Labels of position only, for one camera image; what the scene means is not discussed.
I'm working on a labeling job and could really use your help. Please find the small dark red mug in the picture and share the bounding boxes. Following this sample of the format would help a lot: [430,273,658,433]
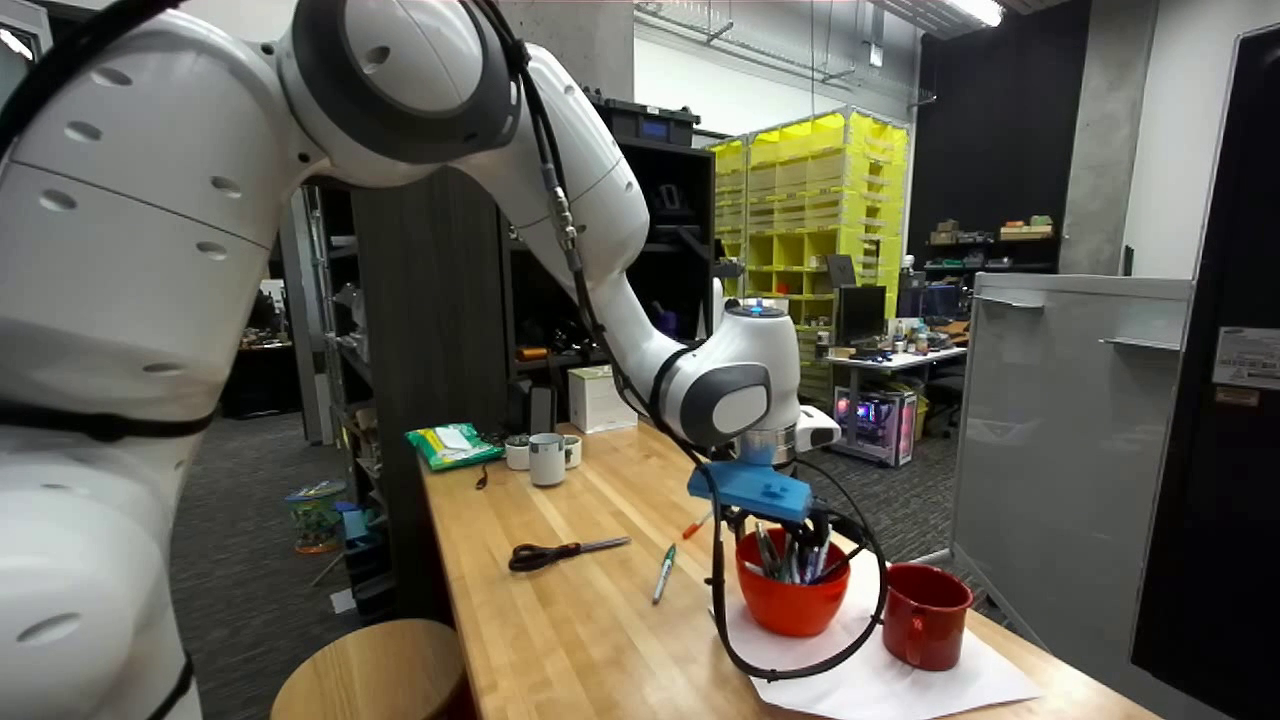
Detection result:
[881,561,979,674]

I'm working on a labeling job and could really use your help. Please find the white cylindrical mug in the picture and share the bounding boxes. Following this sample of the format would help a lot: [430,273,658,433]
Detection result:
[526,426,589,492]

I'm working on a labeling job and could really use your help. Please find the big red mug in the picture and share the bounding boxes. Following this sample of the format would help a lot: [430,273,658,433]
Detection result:
[732,524,858,644]

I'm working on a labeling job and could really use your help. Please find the yellow bin shelf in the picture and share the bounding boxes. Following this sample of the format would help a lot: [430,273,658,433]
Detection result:
[710,106,916,340]

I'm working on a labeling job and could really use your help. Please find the white paper sheet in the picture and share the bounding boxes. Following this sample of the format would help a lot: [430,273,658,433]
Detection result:
[717,537,1043,720]

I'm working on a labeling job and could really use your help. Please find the lit computer case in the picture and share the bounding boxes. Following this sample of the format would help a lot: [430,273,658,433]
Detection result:
[828,382,928,473]

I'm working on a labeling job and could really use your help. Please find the round wooden stool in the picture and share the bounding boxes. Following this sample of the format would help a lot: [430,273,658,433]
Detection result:
[269,611,472,720]

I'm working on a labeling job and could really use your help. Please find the white box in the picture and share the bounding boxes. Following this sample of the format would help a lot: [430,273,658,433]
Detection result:
[563,361,645,439]

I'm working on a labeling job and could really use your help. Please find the computer monitor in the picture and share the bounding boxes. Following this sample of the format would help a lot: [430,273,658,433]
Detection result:
[831,280,891,355]

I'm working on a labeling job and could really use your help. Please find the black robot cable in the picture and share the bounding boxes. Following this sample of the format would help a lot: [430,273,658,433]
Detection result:
[466,0,891,684]

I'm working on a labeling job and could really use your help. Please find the green wipes package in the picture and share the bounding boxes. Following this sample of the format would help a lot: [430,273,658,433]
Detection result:
[399,418,507,481]

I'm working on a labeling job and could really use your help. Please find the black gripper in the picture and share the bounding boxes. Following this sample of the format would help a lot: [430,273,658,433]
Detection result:
[743,507,831,550]

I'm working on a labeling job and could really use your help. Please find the black scissors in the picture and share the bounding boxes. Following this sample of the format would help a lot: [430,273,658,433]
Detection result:
[504,531,638,579]

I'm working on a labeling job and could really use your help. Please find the green white marker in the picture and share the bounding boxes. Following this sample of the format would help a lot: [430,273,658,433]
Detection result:
[649,540,684,611]

